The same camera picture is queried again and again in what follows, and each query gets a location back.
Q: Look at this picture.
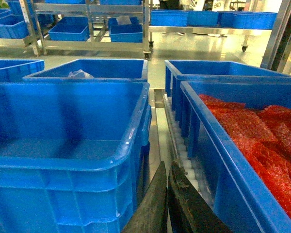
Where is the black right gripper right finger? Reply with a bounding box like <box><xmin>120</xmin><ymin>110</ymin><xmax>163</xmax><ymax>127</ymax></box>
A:
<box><xmin>168</xmin><ymin>161</ymin><xmax>232</xmax><ymax>233</ymax></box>

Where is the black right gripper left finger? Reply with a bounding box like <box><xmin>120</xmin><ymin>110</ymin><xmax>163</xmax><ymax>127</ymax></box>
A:
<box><xmin>122</xmin><ymin>161</ymin><xmax>168</xmax><ymax>233</ymax></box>

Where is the large blue plastic crate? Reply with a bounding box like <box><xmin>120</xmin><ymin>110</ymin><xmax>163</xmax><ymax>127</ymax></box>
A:
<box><xmin>0</xmin><ymin>82</ymin><xmax>151</xmax><ymax>233</ymax></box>

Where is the blue crate with red wrap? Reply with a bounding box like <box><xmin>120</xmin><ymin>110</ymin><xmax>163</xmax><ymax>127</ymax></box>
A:
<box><xmin>180</xmin><ymin>81</ymin><xmax>291</xmax><ymax>233</ymax></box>

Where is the blue crate behind red one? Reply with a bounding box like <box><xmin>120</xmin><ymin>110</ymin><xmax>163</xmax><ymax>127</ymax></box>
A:
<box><xmin>165</xmin><ymin>60</ymin><xmax>291</xmax><ymax>121</ymax></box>

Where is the blue crate with plastic bag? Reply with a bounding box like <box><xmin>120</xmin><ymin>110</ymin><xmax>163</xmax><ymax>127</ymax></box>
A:
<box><xmin>23</xmin><ymin>59</ymin><xmax>148</xmax><ymax>83</ymax></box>

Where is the clear plastic bag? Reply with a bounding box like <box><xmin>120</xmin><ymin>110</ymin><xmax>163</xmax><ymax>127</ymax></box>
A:
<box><xmin>68</xmin><ymin>69</ymin><xmax>94</xmax><ymax>79</ymax></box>

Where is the blue crate on cart right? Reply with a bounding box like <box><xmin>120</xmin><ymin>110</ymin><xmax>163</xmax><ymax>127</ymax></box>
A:
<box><xmin>108</xmin><ymin>17</ymin><xmax>143</xmax><ymax>43</ymax></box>

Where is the blue crate on cart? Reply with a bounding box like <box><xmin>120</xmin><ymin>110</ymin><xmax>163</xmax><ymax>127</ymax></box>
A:
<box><xmin>108</xmin><ymin>17</ymin><xmax>143</xmax><ymax>43</ymax></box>
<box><xmin>48</xmin><ymin>17</ymin><xmax>90</xmax><ymax>41</ymax></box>

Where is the row of blue crates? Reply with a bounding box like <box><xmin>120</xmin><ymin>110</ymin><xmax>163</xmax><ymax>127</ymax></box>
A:
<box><xmin>150</xmin><ymin>10</ymin><xmax>277</xmax><ymax>30</ymax></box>

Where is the blue crate far left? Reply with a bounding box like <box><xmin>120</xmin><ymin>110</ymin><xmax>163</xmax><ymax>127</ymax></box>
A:
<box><xmin>0</xmin><ymin>59</ymin><xmax>45</xmax><ymax>83</ymax></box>

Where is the steel cart rack background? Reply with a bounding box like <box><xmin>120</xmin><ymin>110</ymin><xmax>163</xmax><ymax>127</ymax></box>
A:
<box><xmin>19</xmin><ymin>0</ymin><xmax>151</xmax><ymax>60</ymax></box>

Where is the steel roller shelf frame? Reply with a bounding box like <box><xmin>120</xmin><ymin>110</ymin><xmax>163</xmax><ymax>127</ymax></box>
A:
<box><xmin>147</xmin><ymin>88</ymin><xmax>214</xmax><ymax>209</ymax></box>

